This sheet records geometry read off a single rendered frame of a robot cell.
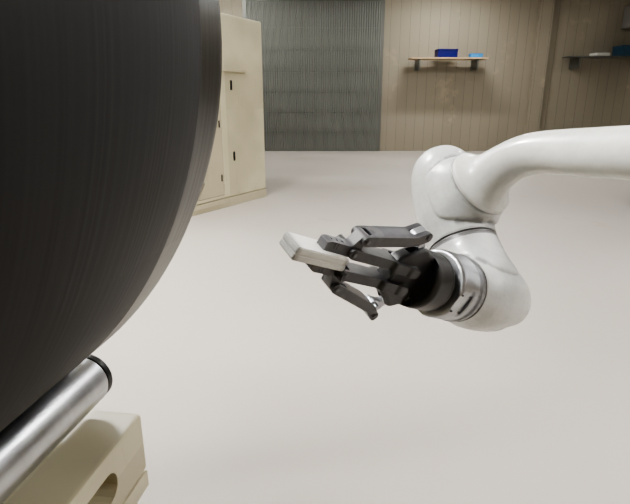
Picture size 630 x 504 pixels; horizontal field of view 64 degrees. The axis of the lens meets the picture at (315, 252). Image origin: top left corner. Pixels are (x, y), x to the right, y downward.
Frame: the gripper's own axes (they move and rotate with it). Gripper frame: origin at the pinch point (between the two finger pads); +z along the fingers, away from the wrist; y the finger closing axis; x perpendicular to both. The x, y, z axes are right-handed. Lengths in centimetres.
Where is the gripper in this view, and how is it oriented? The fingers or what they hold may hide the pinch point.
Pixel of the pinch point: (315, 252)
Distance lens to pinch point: 50.1
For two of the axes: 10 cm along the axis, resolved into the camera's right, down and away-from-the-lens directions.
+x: -4.8, -5.6, 6.8
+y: -5.0, 8.1, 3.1
